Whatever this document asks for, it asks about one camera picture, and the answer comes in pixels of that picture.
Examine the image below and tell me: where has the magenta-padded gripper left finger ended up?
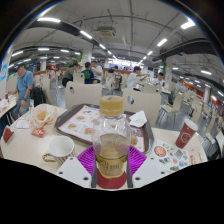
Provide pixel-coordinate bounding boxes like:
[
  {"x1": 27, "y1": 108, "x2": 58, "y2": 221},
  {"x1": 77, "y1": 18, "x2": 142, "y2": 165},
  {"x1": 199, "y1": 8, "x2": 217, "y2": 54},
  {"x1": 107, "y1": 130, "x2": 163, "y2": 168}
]
[{"x1": 55, "y1": 144, "x2": 99, "y2": 189}]

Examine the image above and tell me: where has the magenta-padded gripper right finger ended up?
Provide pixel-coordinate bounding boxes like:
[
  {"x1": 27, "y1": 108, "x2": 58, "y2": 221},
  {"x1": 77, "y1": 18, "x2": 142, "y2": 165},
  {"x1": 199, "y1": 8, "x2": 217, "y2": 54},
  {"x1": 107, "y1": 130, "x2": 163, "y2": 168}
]
[{"x1": 126, "y1": 144, "x2": 169, "y2": 189}]

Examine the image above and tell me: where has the clear bottle with yellow cap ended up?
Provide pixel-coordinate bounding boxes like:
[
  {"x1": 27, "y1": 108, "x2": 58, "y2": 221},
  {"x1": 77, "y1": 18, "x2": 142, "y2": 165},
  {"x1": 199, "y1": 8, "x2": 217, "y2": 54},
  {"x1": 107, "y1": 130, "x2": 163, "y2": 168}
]
[{"x1": 91, "y1": 95, "x2": 132, "y2": 179}]

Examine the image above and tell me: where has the colourful printed leaflet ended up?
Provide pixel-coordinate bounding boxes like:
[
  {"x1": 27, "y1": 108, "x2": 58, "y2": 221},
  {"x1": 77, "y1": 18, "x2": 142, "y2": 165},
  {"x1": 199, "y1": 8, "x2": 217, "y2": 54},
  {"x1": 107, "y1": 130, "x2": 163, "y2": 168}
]
[{"x1": 148, "y1": 139, "x2": 193, "y2": 173}]

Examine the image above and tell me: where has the flat round red coaster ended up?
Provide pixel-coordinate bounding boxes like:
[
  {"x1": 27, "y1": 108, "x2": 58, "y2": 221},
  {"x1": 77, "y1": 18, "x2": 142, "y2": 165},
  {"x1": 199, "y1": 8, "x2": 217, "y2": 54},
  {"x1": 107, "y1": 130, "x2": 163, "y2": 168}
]
[{"x1": 96, "y1": 168, "x2": 128, "y2": 190}]

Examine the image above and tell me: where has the brown food tray with menu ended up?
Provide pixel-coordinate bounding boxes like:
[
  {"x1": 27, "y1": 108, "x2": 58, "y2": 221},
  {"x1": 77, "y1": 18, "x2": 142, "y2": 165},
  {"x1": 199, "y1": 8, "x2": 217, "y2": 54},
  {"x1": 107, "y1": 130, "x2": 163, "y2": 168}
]
[{"x1": 53, "y1": 103, "x2": 155, "y2": 155}]

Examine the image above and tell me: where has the crumpled white napkin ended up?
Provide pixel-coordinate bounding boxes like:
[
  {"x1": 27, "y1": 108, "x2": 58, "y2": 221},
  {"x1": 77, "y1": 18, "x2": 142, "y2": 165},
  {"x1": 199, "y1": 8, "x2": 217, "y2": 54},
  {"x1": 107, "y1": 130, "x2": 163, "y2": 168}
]
[{"x1": 128, "y1": 110, "x2": 148, "y2": 129}]

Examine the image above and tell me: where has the red paper cup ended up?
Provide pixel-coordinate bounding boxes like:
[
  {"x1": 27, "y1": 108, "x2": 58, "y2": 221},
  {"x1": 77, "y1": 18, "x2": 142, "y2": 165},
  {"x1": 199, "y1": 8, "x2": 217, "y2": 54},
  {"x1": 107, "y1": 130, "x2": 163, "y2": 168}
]
[{"x1": 175, "y1": 118, "x2": 199, "y2": 150}]

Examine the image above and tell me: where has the red and white snack packet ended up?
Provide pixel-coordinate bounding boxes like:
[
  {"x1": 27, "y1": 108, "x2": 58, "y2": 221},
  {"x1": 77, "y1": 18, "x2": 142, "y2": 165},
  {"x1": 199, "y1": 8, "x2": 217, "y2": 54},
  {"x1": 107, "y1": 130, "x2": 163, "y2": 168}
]
[{"x1": 31, "y1": 127, "x2": 47, "y2": 139}]

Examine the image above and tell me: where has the small red sauce packet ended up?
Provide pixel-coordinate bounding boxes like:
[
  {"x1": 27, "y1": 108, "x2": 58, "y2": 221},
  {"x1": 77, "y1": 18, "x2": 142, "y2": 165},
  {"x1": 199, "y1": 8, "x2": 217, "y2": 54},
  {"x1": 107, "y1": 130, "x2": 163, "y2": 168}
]
[{"x1": 189, "y1": 153, "x2": 198, "y2": 166}]

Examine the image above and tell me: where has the clear plastic bag with food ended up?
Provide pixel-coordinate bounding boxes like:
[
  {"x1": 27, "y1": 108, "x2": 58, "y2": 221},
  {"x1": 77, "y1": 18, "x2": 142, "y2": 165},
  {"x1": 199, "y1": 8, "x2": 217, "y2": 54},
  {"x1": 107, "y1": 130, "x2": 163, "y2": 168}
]
[{"x1": 28, "y1": 103, "x2": 58, "y2": 129}]

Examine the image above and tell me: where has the group of beige chairs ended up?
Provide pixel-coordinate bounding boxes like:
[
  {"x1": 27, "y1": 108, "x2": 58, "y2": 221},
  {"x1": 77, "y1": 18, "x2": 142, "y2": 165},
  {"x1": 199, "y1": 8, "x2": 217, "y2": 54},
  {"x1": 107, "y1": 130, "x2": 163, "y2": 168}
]
[{"x1": 156, "y1": 79, "x2": 221, "y2": 141}]

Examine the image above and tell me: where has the white paper receipt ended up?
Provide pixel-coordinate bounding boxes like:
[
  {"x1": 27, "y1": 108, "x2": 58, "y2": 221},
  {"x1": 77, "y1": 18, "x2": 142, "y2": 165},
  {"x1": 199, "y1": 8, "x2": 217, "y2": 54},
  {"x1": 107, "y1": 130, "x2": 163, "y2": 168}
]
[{"x1": 13, "y1": 119, "x2": 32, "y2": 131}]

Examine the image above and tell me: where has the black backpack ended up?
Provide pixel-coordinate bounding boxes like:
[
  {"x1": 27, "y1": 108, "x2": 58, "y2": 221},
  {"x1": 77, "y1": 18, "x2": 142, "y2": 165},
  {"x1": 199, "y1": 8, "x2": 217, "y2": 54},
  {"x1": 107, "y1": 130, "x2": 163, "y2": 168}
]
[{"x1": 31, "y1": 85, "x2": 47, "y2": 108}]

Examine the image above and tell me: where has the person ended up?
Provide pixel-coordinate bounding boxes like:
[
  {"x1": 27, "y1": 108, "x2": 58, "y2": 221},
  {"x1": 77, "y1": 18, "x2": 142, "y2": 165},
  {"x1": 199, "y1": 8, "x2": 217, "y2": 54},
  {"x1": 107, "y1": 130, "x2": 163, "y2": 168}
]
[
  {"x1": 153, "y1": 71, "x2": 167, "y2": 88},
  {"x1": 125, "y1": 65, "x2": 151, "y2": 90},
  {"x1": 61, "y1": 63, "x2": 79, "y2": 88},
  {"x1": 91, "y1": 60, "x2": 104, "y2": 83},
  {"x1": 7, "y1": 63, "x2": 35, "y2": 119},
  {"x1": 81, "y1": 61, "x2": 95, "y2": 84}
]

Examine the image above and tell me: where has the red box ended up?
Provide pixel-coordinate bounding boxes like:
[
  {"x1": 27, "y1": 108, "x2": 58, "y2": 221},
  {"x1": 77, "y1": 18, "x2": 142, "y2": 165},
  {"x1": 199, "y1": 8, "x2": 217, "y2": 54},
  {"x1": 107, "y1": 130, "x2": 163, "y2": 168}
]
[{"x1": 2, "y1": 125, "x2": 15, "y2": 144}]

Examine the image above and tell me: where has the beige neighbouring table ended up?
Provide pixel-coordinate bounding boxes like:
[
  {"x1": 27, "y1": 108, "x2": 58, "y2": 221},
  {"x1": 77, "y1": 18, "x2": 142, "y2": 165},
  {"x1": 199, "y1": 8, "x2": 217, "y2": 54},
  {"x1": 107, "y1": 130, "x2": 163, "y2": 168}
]
[{"x1": 0, "y1": 96, "x2": 18, "y2": 119}]

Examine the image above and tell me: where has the ceiling air conditioner unit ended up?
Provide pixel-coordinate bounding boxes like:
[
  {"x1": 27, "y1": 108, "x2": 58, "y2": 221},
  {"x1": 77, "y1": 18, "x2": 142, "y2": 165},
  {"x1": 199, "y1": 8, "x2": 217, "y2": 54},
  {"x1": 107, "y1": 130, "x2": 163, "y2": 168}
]
[{"x1": 96, "y1": 25, "x2": 117, "y2": 38}]

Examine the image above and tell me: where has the group of ceiling lights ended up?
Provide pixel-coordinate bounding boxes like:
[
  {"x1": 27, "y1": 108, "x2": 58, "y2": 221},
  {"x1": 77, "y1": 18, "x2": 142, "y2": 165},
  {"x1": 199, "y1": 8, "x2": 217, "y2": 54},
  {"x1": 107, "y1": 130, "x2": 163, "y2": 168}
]
[{"x1": 6, "y1": 16, "x2": 224, "y2": 98}]

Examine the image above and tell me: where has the white patterned mug, gold handle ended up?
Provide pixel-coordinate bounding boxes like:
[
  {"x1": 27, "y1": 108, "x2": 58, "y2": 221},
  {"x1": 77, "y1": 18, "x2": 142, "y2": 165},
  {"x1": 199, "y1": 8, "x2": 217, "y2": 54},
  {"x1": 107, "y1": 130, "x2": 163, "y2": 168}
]
[{"x1": 42, "y1": 135, "x2": 76, "y2": 166}]

